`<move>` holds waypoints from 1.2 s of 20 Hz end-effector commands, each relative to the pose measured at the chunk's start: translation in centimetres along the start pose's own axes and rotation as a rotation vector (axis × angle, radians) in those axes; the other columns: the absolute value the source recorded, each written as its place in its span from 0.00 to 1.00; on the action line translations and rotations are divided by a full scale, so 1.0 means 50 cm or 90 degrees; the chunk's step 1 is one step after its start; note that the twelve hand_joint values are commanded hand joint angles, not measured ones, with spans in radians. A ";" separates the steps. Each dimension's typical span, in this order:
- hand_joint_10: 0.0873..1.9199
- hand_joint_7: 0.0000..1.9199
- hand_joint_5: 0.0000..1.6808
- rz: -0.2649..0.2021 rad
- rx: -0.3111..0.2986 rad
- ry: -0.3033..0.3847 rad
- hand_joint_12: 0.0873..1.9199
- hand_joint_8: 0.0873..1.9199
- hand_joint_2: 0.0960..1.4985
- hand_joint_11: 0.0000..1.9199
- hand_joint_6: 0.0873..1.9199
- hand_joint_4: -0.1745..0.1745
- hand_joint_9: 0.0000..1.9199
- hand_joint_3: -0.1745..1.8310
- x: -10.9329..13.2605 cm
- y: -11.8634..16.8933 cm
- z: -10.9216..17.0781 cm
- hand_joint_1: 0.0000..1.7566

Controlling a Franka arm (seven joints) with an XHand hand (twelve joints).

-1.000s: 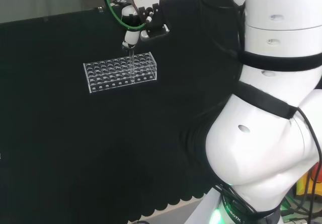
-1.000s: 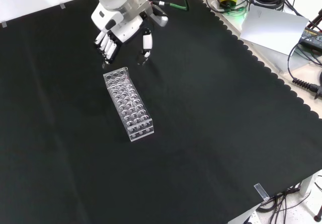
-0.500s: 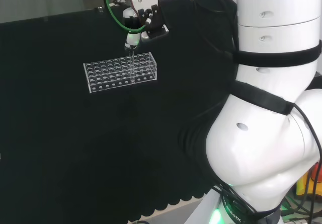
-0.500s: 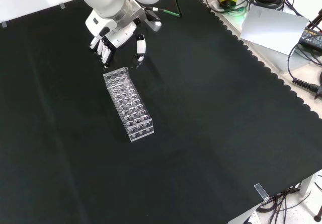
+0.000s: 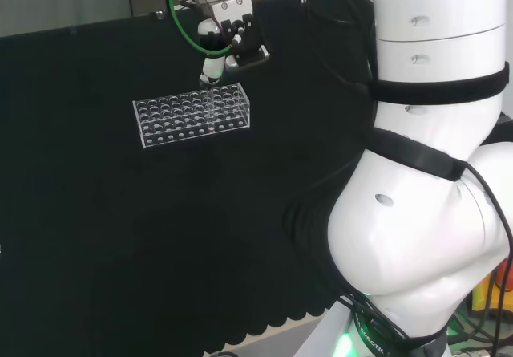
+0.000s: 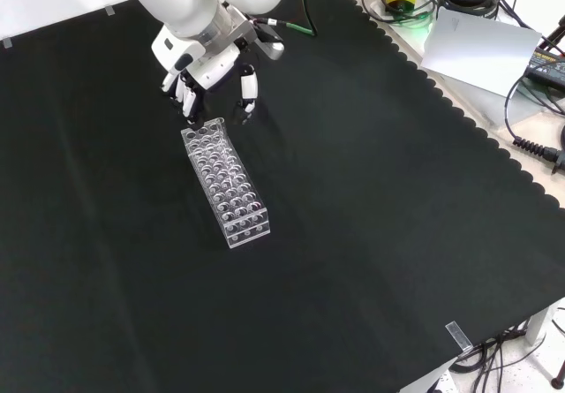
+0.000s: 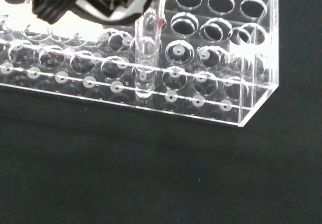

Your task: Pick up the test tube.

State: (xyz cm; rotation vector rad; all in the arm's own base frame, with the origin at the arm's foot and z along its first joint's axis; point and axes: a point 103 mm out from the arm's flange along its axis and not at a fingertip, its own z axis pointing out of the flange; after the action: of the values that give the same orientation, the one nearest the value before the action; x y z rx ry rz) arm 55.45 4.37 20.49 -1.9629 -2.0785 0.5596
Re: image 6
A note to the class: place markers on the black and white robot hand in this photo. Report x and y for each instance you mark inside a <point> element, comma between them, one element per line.
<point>207,64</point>

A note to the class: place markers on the clear plastic test tube rack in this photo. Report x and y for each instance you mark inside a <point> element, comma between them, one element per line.
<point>227,185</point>

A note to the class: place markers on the grey tape strip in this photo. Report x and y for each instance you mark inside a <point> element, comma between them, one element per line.
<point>110,11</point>
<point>7,43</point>

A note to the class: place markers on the black table cloth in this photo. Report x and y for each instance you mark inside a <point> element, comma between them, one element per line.
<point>353,190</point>

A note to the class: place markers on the pale board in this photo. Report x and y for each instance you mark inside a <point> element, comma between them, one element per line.
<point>476,48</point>

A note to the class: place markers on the black power adapter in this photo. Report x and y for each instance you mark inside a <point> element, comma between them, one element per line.
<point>547,66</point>

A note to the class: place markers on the clear tape strip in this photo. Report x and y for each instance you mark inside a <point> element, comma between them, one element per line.
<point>459,335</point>

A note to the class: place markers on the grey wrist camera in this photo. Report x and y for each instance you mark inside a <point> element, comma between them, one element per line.
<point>270,42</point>

